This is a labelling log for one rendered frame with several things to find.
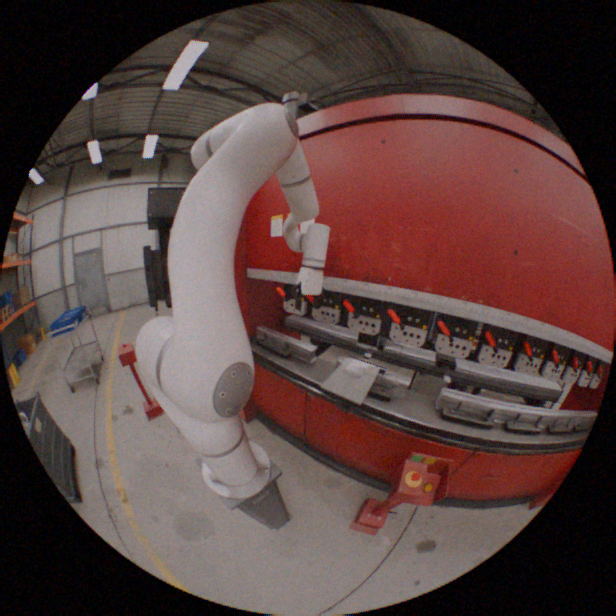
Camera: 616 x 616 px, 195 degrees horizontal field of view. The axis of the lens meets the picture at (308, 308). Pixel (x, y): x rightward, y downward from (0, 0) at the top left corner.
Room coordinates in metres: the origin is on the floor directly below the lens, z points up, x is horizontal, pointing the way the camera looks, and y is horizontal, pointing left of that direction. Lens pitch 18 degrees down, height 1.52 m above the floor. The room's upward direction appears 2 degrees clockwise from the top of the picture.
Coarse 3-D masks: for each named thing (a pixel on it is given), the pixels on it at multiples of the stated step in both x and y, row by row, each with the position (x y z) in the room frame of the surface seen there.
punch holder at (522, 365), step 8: (520, 336) 0.35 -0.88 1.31; (528, 336) 0.30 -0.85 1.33; (520, 344) 0.33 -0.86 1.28; (528, 344) 0.29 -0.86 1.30; (536, 344) 0.26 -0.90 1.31; (544, 344) 0.24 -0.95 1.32; (512, 352) 0.37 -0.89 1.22; (520, 352) 0.31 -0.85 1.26; (536, 352) 0.25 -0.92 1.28; (544, 352) 0.22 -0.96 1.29; (512, 360) 0.34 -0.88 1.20; (520, 360) 0.29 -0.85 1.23; (528, 360) 0.27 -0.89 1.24; (536, 360) 0.24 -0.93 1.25; (512, 368) 0.32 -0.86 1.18; (520, 368) 0.28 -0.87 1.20; (528, 368) 0.25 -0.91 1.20; (536, 368) 0.23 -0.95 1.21
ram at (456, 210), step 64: (384, 128) 0.69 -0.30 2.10; (448, 128) 0.53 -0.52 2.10; (256, 192) 1.13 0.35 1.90; (320, 192) 0.86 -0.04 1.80; (384, 192) 0.69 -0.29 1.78; (448, 192) 0.55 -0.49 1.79; (512, 192) 0.39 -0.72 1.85; (576, 192) 0.13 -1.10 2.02; (256, 256) 1.13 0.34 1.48; (384, 256) 0.69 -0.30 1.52; (448, 256) 0.55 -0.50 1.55; (512, 256) 0.40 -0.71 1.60; (576, 256) 0.17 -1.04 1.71; (576, 320) 0.12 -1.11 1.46
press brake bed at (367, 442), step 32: (256, 384) 1.02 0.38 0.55; (288, 384) 0.83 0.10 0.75; (256, 416) 1.09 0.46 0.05; (288, 416) 0.84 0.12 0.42; (320, 416) 0.69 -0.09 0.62; (352, 416) 0.59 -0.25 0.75; (320, 448) 0.71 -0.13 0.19; (352, 448) 0.56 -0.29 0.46; (384, 448) 0.46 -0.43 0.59; (416, 448) 0.38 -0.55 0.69; (448, 448) 0.29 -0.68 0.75; (480, 448) 0.20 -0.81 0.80; (512, 448) 0.08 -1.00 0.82; (544, 448) -0.10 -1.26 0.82; (576, 448) -0.44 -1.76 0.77; (384, 480) 0.41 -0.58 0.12; (480, 480) 0.06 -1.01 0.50; (512, 480) -0.11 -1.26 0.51; (544, 480) -0.42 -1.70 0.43
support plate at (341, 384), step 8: (344, 360) 0.75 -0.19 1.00; (352, 360) 0.75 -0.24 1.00; (344, 368) 0.68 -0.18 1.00; (368, 368) 0.68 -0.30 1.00; (376, 368) 0.67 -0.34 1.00; (336, 376) 0.62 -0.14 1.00; (344, 376) 0.62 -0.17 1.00; (352, 376) 0.62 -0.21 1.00; (368, 376) 0.62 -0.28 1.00; (328, 384) 0.57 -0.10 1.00; (336, 384) 0.57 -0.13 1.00; (344, 384) 0.57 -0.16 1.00; (352, 384) 0.57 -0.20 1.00; (360, 384) 0.56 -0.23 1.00; (368, 384) 0.56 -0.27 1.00; (336, 392) 0.52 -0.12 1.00; (344, 392) 0.52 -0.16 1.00; (352, 392) 0.52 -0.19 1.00; (360, 392) 0.52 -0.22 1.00; (352, 400) 0.48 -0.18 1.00; (360, 400) 0.47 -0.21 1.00
